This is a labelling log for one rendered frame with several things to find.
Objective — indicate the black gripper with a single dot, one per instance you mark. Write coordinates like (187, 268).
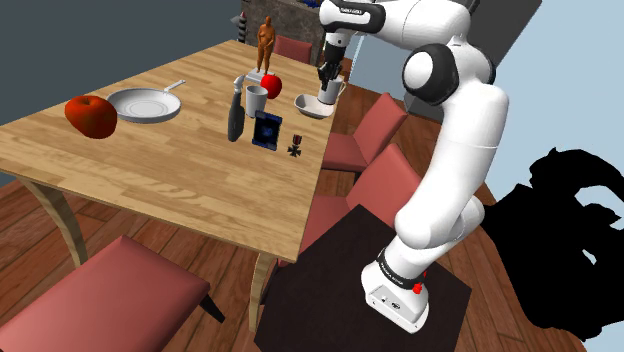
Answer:
(335, 54)

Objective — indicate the white mug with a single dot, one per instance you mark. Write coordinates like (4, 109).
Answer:
(332, 92)

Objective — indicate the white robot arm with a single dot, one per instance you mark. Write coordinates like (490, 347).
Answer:
(453, 161)

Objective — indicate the white bowl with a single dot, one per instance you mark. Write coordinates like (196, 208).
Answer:
(308, 106)

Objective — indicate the red upholstered chair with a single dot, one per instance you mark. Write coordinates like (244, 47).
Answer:
(385, 185)
(107, 297)
(375, 131)
(292, 48)

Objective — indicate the small red apple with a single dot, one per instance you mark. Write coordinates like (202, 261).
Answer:
(272, 86)

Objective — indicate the grey stone cabinet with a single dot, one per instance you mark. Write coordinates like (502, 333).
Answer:
(287, 19)

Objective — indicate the orange human figure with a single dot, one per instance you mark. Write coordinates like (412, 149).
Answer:
(265, 41)

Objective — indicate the grey cup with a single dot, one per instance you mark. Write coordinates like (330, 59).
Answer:
(256, 101)

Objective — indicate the black cross medal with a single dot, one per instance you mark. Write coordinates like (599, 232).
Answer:
(294, 148)

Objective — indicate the dark blue box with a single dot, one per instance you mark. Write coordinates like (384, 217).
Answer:
(266, 130)

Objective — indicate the black white striped ornament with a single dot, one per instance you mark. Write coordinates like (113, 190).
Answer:
(241, 28)

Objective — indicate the dark grey spray bottle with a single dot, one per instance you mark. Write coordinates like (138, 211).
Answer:
(236, 119)

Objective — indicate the wooden dining table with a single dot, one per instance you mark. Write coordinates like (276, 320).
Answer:
(195, 185)

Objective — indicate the white frying pan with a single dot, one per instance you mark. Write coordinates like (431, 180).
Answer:
(144, 105)

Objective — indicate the dark robot stand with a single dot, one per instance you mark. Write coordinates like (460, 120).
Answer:
(322, 297)

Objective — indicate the large red apple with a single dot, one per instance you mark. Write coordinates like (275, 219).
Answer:
(90, 117)

